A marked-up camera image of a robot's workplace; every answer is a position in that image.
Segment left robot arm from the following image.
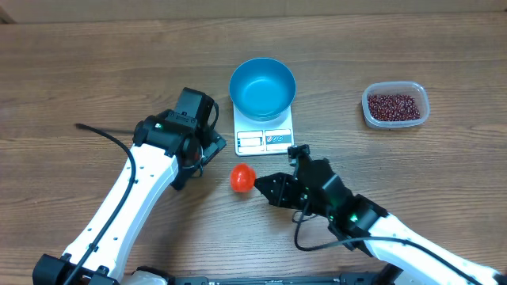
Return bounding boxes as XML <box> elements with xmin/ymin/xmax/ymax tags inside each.
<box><xmin>32</xmin><ymin>88</ymin><xmax>227</xmax><ymax>285</ymax></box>

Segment red measuring scoop blue handle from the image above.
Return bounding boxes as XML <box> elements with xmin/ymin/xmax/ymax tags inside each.
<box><xmin>230</xmin><ymin>163</ymin><xmax>257</xmax><ymax>193</ymax></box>

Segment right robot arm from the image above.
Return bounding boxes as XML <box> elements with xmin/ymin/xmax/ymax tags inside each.
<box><xmin>254</xmin><ymin>158</ymin><xmax>506</xmax><ymax>284</ymax></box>

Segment blue bowl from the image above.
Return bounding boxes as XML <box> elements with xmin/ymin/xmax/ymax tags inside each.
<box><xmin>229</xmin><ymin>57</ymin><xmax>297</xmax><ymax>121</ymax></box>

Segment clear plastic container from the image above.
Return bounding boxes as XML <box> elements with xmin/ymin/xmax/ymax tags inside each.
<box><xmin>361</xmin><ymin>81</ymin><xmax>430</xmax><ymax>129</ymax></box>

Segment red adzuki beans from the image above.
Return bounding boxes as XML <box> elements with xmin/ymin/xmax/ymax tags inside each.
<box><xmin>367</xmin><ymin>94</ymin><xmax>421</xmax><ymax>121</ymax></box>

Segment white kitchen scale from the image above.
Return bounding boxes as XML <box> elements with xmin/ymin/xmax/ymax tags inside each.
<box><xmin>234</xmin><ymin>107</ymin><xmax>295</xmax><ymax>157</ymax></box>

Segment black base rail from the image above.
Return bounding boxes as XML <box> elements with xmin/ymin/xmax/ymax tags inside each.
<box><xmin>126</xmin><ymin>267</ymin><xmax>397</xmax><ymax>285</ymax></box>

